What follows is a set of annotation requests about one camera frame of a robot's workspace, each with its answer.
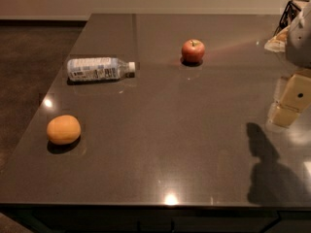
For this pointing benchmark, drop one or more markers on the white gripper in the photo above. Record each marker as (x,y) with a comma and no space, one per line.
(299,43)

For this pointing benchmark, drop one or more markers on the red apple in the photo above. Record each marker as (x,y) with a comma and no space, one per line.
(193,51)

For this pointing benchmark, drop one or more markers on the clear plastic water bottle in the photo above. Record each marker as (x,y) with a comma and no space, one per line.
(97,69)

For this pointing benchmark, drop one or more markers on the crumpled snack bag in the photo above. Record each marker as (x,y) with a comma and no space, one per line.
(278,42)

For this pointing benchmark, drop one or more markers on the orange fruit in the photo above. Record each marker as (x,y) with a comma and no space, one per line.
(63,130)

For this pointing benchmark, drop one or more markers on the black wire rack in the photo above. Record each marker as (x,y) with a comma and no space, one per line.
(292,9)

